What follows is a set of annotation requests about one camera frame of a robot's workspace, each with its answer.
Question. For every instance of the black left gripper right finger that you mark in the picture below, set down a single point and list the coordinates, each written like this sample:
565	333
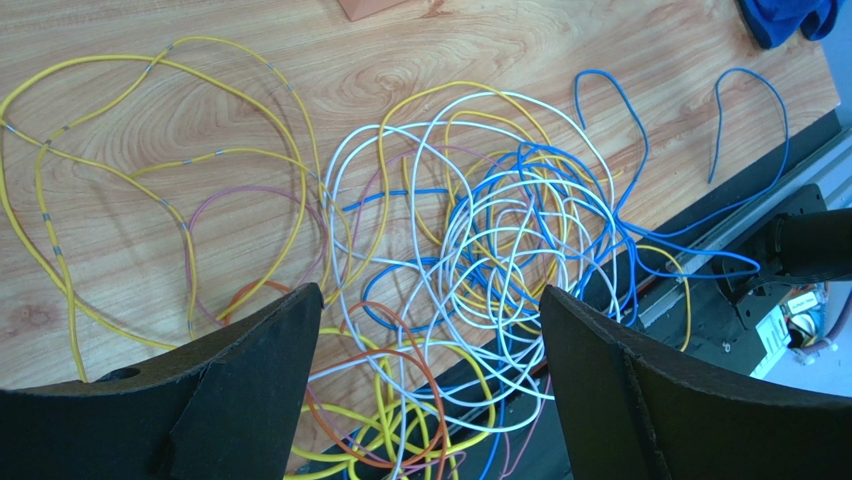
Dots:
631	407

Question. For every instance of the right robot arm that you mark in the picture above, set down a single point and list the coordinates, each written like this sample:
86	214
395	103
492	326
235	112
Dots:
787	251

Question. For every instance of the dark blue towel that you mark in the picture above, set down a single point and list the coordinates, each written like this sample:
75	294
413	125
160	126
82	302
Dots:
772	22

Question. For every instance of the pink plastic tray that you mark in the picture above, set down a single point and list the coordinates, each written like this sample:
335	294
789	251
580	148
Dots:
359	9

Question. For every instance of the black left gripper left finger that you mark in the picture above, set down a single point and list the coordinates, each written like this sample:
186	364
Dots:
225	406

